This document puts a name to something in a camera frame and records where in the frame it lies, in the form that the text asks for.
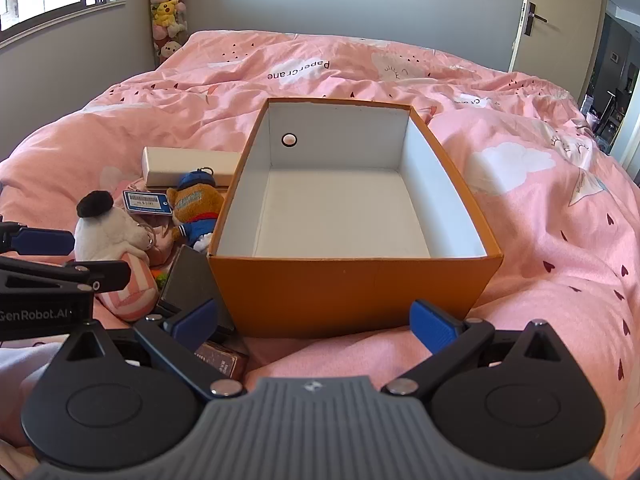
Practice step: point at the white plush dog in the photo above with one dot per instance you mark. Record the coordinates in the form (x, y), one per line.
(107, 235)

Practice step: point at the orange cardboard box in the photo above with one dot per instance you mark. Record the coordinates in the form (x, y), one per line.
(350, 290)

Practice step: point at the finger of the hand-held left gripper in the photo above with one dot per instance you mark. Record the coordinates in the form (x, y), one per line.
(100, 275)
(40, 241)

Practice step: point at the dark printed box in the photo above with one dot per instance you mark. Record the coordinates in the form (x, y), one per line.
(220, 357)

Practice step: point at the pink printed blanket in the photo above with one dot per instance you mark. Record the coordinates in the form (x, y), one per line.
(525, 260)

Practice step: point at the cream door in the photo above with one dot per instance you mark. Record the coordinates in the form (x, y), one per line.
(560, 20)

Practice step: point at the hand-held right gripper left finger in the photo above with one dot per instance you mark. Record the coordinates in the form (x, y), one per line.
(192, 322)

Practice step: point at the small orange toy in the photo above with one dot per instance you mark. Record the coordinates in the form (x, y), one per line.
(161, 279)

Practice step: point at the plush dog with price tag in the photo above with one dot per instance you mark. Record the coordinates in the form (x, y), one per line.
(197, 205)

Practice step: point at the pink pouch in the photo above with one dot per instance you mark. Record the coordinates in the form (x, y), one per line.
(160, 240)

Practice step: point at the long cream box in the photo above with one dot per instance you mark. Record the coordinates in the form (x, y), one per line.
(170, 165)

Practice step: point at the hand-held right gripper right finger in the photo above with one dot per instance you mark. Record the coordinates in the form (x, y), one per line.
(435, 325)

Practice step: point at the stack of plush toys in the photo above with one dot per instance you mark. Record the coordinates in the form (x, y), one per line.
(167, 10)

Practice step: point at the dark grey box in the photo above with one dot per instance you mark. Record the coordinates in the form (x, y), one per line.
(187, 275)

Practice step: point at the blue price tag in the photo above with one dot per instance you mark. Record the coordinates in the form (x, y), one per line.
(147, 202)

